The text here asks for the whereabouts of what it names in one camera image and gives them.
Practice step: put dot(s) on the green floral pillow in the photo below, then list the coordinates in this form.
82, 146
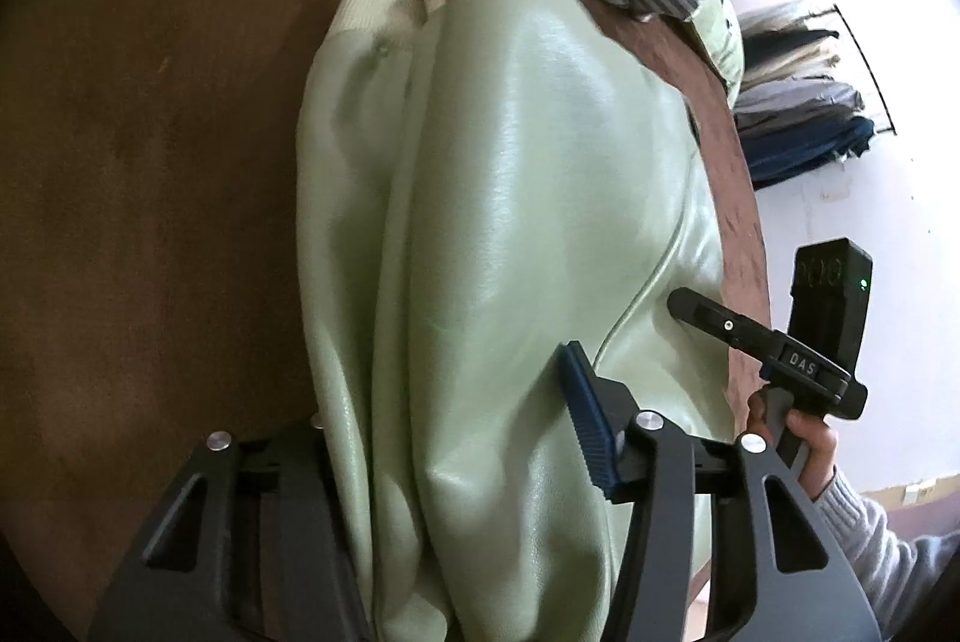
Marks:
720, 42

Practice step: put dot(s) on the green jacket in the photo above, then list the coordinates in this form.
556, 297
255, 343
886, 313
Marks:
487, 199

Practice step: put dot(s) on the person's right hand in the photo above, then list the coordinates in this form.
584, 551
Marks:
810, 447

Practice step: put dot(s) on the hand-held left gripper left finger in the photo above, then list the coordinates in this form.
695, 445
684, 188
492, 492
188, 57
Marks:
300, 462

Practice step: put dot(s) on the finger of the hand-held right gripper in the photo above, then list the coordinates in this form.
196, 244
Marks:
712, 319

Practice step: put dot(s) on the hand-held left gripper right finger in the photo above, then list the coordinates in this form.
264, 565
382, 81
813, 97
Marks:
592, 421

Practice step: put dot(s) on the brown bed cover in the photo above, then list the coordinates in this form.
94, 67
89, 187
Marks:
150, 162

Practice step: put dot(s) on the row of hanging dark clothes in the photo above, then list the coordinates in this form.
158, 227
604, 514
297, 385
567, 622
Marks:
802, 102

